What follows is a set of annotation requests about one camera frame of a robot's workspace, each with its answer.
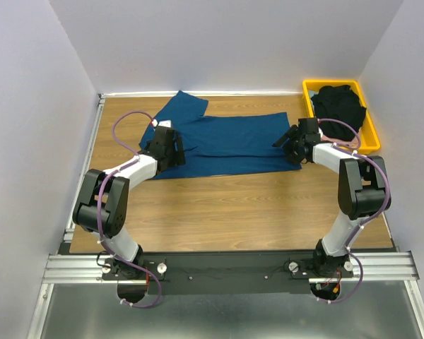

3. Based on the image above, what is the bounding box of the blue t shirt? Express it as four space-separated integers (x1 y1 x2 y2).
155 91 301 179

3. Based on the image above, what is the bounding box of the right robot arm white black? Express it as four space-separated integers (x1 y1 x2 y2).
273 118 391 277

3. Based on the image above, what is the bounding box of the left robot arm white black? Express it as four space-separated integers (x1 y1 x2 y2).
72 121 186 280

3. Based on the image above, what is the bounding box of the black t shirt in bin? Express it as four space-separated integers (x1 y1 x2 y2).
311 85 366 142

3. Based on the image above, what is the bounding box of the pink t shirt in bin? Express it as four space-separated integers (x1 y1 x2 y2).
321 133 361 149

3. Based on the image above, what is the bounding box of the yellow plastic bin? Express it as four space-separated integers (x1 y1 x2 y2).
302 79 381 155

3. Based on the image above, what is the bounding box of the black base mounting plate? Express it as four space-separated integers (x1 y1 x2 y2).
100 250 353 302

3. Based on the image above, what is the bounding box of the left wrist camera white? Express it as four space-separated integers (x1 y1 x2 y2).
151 119 172 129

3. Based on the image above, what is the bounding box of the aluminium frame rail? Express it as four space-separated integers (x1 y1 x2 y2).
28 93 424 339

